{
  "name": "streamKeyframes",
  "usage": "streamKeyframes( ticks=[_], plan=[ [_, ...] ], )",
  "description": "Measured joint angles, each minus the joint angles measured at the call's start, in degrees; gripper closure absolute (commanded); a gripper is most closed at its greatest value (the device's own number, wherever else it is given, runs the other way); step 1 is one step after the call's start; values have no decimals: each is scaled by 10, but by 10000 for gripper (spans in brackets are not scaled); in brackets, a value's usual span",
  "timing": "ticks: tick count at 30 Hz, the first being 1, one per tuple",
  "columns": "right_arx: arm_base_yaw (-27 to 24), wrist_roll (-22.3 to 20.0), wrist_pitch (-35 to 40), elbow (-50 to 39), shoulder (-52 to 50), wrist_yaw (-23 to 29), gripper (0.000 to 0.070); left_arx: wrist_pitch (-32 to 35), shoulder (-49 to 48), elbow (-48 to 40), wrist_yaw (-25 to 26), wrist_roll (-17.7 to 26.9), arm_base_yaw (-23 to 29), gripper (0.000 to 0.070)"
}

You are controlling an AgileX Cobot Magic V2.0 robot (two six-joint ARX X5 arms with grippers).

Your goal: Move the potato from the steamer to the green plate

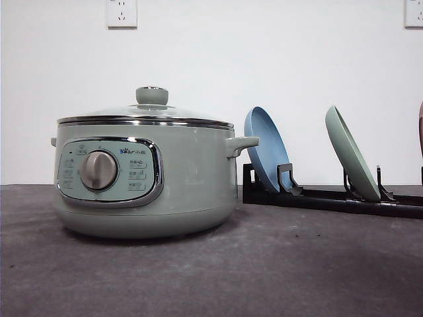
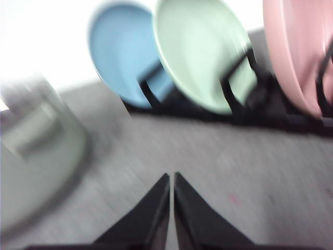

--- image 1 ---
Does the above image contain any black plate rack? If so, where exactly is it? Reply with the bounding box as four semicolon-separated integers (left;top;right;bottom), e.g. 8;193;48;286
243;163;423;219

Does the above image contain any white wall socket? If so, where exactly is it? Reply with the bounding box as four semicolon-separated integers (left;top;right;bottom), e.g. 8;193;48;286
106;0;138;30
402;0;423;32

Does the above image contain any white wall socket right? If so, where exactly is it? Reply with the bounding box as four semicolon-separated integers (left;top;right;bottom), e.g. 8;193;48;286
402;0;423;32

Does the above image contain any white wall socket left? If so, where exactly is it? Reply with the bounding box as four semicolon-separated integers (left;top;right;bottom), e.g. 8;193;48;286
106;0;138;30

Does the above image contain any glass lid with green knob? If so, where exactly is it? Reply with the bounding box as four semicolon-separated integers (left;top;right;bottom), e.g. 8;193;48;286
57;86;234;129

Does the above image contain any green electric steamer pot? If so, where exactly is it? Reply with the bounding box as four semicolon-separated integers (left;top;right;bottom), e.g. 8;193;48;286
51;120;260;240

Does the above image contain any maroon plate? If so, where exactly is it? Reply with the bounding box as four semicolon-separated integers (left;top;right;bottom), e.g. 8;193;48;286
418;100;423;164

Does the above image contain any green plate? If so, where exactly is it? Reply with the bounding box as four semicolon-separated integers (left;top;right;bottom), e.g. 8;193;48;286
325;106;381;202

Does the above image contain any blue plate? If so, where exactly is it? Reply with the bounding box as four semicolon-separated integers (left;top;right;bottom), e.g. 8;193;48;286
244;106;291;192

